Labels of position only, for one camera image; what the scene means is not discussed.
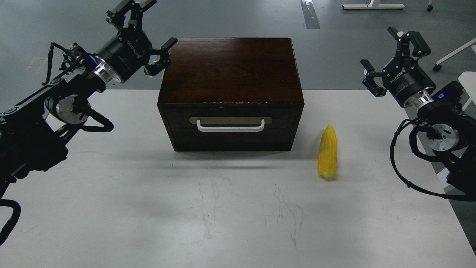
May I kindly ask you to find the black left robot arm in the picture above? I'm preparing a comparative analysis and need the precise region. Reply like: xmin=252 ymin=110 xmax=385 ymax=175
xmin=0 ymin=0 xmax=177 ymax=195

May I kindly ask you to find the wooden drawer with white handle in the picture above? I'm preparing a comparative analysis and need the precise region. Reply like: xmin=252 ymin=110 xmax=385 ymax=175
xmin=160 ymin=106 xmax=302 ymax=151

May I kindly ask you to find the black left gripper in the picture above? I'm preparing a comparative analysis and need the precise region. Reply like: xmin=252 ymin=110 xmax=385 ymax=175
xmin=93 ymin=0 xmax=178 ymax=83

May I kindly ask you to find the white desk base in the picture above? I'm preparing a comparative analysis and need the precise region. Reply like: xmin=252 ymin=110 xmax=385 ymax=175
xmin=341 ymin=0 xmax=405 ymax=10

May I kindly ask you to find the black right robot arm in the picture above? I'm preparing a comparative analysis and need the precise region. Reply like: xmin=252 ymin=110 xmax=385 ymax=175
xmin=361 ymin=27 xmax=476 ymax=202

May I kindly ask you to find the dark wooden drawer cabinet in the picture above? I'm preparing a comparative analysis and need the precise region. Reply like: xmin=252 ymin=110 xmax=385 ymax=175
xmin=157 ymin=37 xmax=305 ymax=152

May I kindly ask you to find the yellow corn cob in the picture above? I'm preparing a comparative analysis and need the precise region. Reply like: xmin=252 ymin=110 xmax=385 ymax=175
xmin=317 ymin=124 xmax=338 ymax=179

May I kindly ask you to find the grey floor tape strip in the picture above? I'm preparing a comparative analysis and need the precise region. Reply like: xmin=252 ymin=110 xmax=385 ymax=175
xmin=300 ymin=0 xmax=320 ymax=29

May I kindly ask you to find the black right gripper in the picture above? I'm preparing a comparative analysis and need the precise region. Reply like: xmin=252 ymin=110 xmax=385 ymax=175
xmin=360 ymin=27 xmax=436 ymax=108

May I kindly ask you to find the white chair leg with caster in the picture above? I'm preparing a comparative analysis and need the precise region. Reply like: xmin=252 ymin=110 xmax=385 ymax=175
xmin=433 ymin=38 xmax=476 ymax=72

